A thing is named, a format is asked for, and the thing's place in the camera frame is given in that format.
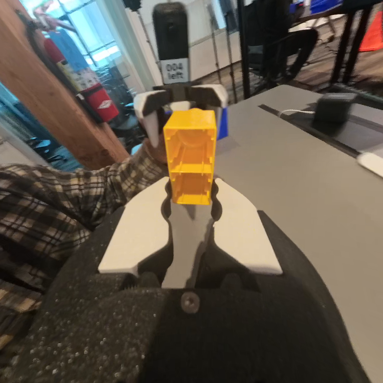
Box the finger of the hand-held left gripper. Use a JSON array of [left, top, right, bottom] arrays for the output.
[[189, 84, 229, 133], [133, 89, 171, 148]]

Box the orange traffic cone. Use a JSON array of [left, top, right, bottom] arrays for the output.
[[358, 10, 383, 52]]

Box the dark grey box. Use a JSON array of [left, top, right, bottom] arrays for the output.
[[312, 92, 358, 125]]

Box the yellow two-stud block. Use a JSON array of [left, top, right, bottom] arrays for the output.
[[163, 109, 217, 206]]

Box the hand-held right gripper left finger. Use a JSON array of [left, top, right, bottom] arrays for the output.
[[98, 177, 175, 278]]

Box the black office chair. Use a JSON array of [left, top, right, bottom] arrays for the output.
[[25, 137, 68, 164]]

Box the white cable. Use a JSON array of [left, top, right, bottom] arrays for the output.
[[279, 109, 317, 118]]

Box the blue plastic bin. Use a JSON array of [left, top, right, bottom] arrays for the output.
[[217, 115, 230, 140]]

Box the person's left forearm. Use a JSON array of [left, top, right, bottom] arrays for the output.
[[0, 146, 169, 347]]

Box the person's left hand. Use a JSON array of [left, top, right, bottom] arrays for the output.
[[144, 138, 169, 164]]

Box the black pole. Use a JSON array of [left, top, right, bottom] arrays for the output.
[[237, 0, 251, 100]]

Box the wooden office desk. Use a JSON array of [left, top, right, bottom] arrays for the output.
[[289, 0, 383, 86]]

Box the red fire extinguisher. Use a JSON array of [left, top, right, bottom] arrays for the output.
[[25, 7, 119, 122]]

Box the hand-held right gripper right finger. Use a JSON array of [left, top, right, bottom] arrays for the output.
[[211, 178, 283, 276]]

